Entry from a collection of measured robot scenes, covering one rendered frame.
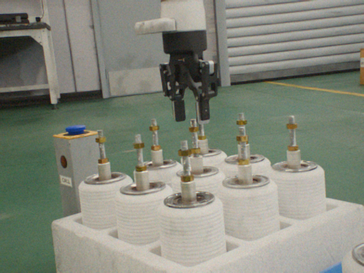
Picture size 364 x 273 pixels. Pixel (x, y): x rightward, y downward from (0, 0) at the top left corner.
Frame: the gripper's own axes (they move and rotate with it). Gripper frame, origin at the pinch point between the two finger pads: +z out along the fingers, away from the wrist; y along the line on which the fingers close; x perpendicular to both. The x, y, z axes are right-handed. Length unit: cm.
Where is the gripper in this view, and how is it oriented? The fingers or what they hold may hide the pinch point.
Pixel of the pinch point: (190, 115)
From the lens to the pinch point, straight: 93.7
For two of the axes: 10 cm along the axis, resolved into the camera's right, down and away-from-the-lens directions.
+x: -8.1, 1.6, -5.7
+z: 0.8, 9.8, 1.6
